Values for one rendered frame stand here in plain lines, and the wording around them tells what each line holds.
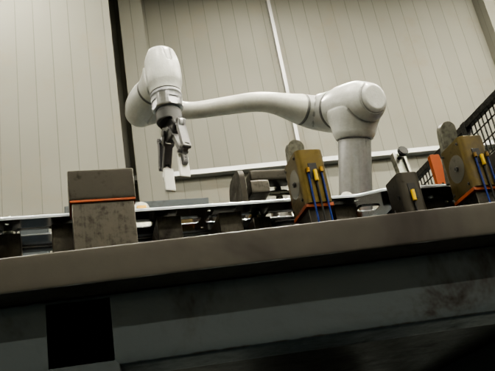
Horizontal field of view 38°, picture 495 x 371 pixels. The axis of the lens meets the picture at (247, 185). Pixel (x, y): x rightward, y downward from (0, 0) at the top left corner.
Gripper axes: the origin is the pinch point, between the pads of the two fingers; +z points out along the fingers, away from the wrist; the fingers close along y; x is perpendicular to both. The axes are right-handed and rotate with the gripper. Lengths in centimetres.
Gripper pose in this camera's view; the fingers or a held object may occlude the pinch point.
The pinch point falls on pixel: (177, 175)
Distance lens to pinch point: 195.7
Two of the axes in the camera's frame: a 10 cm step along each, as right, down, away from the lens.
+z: 1.6, 9.0, -4.0
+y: 5.1, -4.2, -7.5
